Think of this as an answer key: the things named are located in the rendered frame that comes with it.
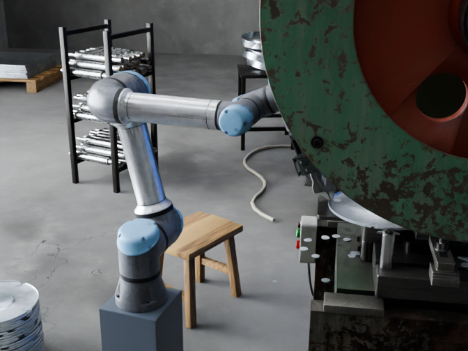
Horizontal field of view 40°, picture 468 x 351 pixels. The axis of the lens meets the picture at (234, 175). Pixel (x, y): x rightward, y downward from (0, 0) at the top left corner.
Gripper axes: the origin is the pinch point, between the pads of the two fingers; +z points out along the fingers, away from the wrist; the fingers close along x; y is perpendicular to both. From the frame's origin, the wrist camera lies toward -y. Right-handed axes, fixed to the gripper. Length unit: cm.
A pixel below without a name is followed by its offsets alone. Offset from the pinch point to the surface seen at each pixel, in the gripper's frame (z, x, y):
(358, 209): 4.6, 7.7, 4.3
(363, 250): 15.2, 5.7, 6.2
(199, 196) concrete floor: 22, -144, -156
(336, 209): 2.6, 3.2, 7.2
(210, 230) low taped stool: 16, -77, -54
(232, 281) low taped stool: 42, -81, -60
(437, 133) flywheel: -16, 40, 37
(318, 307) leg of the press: 18.7, -1.0, 28.5
